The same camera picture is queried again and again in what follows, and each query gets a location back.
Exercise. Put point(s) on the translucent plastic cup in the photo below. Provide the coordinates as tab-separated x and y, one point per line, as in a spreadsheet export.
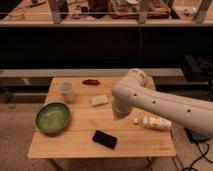
66	91

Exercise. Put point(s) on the long workbench shelf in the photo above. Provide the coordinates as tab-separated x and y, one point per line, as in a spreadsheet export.
39	38

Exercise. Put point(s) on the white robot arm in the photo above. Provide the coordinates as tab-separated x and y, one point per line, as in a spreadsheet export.
131	92

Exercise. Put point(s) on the white sponge block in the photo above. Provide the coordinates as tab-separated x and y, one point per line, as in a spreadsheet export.
99	100

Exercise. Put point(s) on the red tray on shelf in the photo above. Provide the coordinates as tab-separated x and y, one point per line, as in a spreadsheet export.
130	9

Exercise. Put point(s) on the black smartphone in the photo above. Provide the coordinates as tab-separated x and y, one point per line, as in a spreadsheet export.
104	139

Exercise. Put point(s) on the dark red sausage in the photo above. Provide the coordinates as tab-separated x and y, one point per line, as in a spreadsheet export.
91	82

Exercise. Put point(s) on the small white bottle cap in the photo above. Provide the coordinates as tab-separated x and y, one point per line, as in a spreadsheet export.
135	121

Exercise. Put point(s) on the green bowl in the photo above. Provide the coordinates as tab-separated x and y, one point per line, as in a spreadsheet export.
52	118

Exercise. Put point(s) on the wooden folding table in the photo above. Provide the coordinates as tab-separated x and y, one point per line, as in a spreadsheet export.
75	142

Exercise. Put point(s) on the blue black power box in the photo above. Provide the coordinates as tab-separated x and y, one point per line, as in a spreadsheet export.
195	137

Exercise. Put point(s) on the white plastic bottle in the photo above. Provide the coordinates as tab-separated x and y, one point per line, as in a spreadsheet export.
156	123

